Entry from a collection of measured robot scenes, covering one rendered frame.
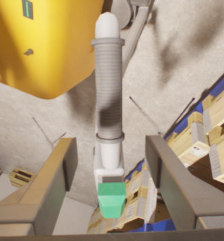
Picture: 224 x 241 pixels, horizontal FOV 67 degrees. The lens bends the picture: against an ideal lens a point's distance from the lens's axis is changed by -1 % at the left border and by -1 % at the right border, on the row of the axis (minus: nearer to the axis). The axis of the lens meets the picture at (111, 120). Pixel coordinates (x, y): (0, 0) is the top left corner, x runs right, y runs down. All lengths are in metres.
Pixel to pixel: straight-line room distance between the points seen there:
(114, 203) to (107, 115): 0.12
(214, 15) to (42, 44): 1.21
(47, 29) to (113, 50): 0.58
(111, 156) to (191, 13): 1.40
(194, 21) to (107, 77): 1.39
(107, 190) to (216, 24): 1.49
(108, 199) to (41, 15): 0.67
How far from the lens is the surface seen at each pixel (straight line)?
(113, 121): 0.21
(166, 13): 1.54
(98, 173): 0.26
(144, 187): 2.17
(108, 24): 0.21
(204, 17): 1.57
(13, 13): 0.82
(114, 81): 0.21
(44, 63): 0.85
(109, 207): 0.26
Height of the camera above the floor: 1.49
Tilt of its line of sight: 42 degrees down
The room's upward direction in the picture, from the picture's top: 161 degrees counter-clockwise
